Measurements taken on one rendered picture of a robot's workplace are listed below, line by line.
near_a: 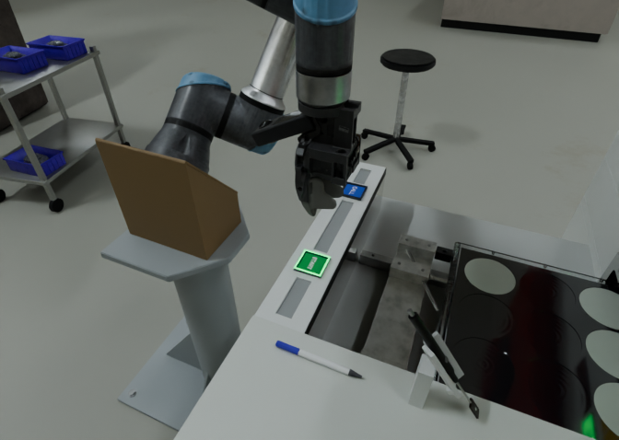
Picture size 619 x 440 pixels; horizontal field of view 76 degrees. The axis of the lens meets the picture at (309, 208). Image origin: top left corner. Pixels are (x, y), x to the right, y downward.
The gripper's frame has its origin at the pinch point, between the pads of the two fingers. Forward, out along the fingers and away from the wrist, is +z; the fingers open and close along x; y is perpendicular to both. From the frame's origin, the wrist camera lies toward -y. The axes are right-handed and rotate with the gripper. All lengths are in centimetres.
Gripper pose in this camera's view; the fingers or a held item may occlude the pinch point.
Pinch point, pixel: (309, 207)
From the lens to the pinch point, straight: 68.4
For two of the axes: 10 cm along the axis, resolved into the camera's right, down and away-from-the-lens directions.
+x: 3.8, -5.7, 7.3
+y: 9.2, 2.3, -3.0
